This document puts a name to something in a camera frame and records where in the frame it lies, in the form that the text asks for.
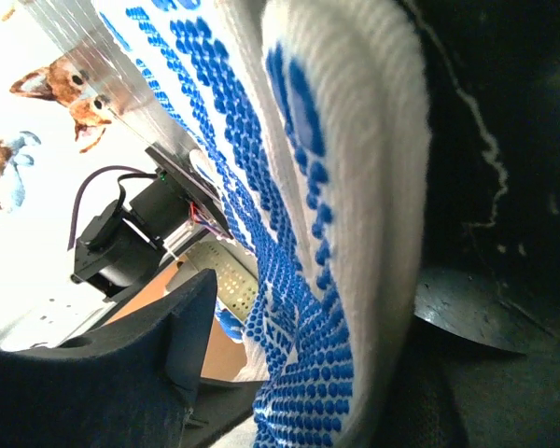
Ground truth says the blue dotted work glove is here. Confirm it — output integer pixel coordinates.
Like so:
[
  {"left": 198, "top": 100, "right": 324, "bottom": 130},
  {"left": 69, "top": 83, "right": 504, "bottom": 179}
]
[{"left": 94, "top": 1, "right": 430, "bottom": 447}]

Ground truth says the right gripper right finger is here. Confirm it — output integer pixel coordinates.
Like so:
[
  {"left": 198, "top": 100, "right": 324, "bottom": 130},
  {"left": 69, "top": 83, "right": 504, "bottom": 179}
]
[{"left": 377, "top": 268, "right": 560, "bottom": 447}]

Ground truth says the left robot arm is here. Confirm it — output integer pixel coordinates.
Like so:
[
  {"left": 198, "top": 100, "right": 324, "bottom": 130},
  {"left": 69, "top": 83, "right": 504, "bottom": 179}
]
[{"left": 71, "top": 175, "right": 189, "bottom": 299}]

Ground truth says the aluminium front rail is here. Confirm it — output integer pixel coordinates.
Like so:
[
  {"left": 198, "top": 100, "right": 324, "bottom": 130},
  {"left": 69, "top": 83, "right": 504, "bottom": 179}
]
[{"left": 15, "top": 1, "right": 258, "bottom": 319}]

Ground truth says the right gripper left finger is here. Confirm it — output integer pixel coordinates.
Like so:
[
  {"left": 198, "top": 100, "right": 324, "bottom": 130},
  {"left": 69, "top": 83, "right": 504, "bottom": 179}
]
[{"left": 0, "top": 270, "right": 259, "bottom": 447}]

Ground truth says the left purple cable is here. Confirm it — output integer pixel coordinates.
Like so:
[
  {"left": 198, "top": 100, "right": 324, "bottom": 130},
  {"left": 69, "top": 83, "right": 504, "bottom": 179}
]
[{"left": 66, "top": 165, "right": 146, "bottom": 251}]

